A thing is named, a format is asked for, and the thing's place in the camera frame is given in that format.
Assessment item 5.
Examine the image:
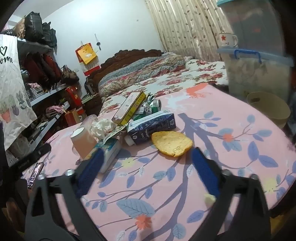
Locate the crumpled white tissue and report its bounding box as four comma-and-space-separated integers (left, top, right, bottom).
91, 119, 117, 141

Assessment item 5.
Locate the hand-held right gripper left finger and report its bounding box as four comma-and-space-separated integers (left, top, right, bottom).
23, 148, 109, 241

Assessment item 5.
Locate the large black bag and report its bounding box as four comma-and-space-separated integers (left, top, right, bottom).
24, 11, 43, 42

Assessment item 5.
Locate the teal tissue packet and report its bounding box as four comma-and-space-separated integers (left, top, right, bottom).
91, 138, 122, 174

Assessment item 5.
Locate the brown paper bag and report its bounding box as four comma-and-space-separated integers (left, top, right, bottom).
65, 108, 82, 127

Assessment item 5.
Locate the pink cloth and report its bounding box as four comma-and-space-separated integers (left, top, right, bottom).
45, 105, 64, 116

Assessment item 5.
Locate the beige leaf print curtain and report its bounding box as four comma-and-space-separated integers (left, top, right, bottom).
146, 0, 232, 62

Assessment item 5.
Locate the checkered cloth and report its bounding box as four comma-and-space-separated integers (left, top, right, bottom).
26, 83, 44, 100

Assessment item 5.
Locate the pink floral tablecloth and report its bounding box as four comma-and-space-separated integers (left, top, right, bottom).
21, 85, 296, 241

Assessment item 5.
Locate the white printed tote bag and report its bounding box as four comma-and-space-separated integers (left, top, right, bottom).
0, 34, 38, 149

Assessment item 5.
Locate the clear storage box blue handle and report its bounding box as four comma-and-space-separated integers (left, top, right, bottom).
217, 47, 293, 102

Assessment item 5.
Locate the red wall calendar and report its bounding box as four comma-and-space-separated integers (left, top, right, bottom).
75, 43, 100, 76

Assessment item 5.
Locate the brown patterned handbag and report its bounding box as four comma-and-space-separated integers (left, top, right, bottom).
60, 65, 79, 85

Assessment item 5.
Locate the blue drink carton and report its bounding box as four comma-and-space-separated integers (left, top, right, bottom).
127, 111, 176, 145

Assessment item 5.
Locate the white floral bedsheet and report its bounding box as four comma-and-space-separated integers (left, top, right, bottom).
99, 59, 228, 116

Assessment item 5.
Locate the carved wooden headboard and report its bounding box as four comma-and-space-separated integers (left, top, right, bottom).
84, 49, 164, 102

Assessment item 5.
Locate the white enamel mug red star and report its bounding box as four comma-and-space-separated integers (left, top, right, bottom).
218, 32, 238, 48

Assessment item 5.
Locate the grey shelf rack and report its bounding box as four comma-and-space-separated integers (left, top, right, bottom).
16, 38, 80, 153

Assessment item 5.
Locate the yellow round sponge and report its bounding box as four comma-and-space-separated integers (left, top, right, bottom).
151, 131, 193, 157

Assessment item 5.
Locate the small black bag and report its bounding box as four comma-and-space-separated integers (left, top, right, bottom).
42, 22, 57, 48

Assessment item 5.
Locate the red snack wrapper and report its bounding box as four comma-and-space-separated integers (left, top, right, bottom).
27, 162, 45, 190

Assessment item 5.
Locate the green white snack wrapper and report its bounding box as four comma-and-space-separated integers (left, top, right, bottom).
103, 126, 129, 143

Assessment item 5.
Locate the red gift bag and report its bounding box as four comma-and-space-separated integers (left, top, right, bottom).
65, 85, 84, 114

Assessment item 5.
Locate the beige waste bin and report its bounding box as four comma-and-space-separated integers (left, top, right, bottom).
246, 91, 291, 129

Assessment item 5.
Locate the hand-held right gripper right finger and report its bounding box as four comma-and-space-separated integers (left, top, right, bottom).
191, 147, 271, 241

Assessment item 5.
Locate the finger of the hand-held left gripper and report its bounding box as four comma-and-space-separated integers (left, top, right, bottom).
6, 143, 52, 178

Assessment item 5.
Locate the yellow cardboard box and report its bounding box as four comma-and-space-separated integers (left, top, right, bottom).
111, 91, 148, 126

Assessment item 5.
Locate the crushed green can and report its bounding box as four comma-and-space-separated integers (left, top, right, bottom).
141, 98, 162, 115

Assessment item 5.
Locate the row of dark red bags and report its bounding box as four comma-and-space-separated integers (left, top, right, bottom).
24, 53, 63, 91

